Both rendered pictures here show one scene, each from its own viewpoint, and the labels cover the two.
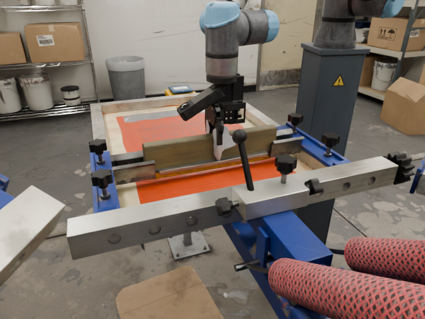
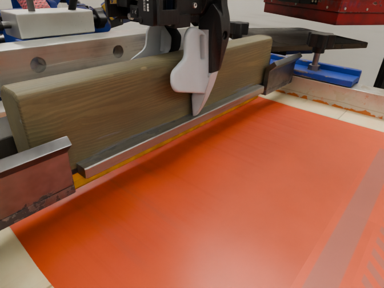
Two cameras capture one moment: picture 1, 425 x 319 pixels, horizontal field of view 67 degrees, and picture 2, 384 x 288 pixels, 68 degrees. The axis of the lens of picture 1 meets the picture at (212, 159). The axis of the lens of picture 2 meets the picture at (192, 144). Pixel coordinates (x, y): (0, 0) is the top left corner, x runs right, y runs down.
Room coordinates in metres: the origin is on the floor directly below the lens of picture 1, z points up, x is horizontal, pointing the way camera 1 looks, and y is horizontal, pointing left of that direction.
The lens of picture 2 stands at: (1.04, -0.15, 1.13)
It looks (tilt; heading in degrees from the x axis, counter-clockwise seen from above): 30 degrees down; 149
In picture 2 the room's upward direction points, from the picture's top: 2 degrees clockwise
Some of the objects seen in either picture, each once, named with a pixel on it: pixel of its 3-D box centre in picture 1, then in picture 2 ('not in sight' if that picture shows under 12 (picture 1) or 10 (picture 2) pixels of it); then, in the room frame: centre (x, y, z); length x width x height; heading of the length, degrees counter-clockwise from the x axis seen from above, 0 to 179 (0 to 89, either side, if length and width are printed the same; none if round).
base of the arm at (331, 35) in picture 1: (336, 31); not in sight; (1.27, -0.45, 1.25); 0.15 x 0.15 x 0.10
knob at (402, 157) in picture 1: (391, 169); not in sight; (0.66, -0.42, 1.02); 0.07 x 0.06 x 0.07; 20
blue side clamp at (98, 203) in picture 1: (105, 188); (268, 74); (0.64, 0.25, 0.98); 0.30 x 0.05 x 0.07; 20
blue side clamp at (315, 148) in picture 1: (308, 152); not in sight; (0.83, -0.27, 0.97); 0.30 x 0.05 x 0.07; 20
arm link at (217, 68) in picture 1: (221, 66); not in sight; (0.77, -0.02, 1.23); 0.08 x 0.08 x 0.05
